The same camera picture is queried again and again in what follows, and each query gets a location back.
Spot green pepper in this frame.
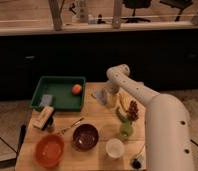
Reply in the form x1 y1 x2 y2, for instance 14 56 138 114
115 107 128 123

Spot metal fork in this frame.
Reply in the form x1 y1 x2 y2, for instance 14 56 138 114
59 117 84 135

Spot yellow banana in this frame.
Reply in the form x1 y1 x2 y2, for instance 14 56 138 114
119 93 129 112

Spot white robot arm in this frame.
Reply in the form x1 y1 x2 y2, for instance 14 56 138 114
106 64 195 171

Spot white cup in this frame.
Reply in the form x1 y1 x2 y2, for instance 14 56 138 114
105 138 125 159

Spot purple bowl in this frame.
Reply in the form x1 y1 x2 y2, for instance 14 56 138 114
73 124 99 151

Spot grey blue towel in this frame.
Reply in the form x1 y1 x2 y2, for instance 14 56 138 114
92 89 106 105

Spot purple grapes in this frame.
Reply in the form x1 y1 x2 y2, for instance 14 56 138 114
127 101 138 121

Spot green plastic tray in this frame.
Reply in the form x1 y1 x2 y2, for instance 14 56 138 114
30 76 86 112

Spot orange fruit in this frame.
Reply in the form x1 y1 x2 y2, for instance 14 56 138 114
72 84 82 95

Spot white dish brush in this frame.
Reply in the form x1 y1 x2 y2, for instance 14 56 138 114
130 147 145 170

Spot green cup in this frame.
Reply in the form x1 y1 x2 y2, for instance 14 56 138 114
119 122 133 140

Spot black office chair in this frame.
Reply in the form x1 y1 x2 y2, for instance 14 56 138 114
123 0 151 23

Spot orange bowl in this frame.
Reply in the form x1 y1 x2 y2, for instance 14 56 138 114
34 134 64 168

